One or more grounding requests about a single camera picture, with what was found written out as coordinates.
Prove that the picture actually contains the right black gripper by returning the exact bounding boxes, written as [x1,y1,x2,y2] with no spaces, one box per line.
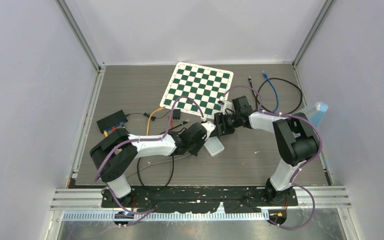
[209,112,241,138]

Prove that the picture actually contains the white router box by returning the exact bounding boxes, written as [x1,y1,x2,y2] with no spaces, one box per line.
[204,136,225,157]

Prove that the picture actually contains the long black ethernet cable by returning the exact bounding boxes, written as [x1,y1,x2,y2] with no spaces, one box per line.
[136,119,191,192]

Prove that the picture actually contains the blue ethernet cable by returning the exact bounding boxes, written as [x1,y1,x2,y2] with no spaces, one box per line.
[262,70,280,114]

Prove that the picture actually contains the black network switch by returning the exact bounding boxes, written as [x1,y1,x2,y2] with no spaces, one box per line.
[96,110,128,134]

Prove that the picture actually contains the yellow ethernet cable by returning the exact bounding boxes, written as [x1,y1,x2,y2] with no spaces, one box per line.
[103,107,165,155]

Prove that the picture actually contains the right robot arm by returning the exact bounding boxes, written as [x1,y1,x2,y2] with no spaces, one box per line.
[211,96,322,205]

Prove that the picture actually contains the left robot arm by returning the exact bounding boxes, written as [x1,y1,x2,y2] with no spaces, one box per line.
[89,121,216,207]

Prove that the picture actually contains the green white chessboard mat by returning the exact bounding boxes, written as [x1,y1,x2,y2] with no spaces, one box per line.
[159,62,234,119]

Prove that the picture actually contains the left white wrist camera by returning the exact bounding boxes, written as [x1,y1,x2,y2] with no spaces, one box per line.
[201,121,216,141]

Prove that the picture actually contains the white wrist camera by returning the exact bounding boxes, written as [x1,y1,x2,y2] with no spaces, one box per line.
[201,121,216,141]
[217,96,234,115]

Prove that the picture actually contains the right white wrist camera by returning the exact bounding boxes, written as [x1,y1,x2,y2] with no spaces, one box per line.
[217,96,234,115]

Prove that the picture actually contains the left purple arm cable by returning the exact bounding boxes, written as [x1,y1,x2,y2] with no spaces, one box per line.
[93,96,209,216]

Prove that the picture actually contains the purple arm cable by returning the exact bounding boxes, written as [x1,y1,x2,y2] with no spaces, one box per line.
[93,96,209,216]
[223,86,324,230]

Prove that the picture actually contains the short black ethernet cable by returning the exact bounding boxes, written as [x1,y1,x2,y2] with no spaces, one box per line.
[248,75,262,110]

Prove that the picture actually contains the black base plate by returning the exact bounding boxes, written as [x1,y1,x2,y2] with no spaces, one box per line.
[101,185,298,214]

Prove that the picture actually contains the black looped ethernet cable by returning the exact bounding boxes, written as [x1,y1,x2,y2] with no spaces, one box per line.
[254,77,304,115]

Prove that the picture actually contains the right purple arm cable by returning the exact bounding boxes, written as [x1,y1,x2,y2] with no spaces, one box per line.
[223,86,324,230]

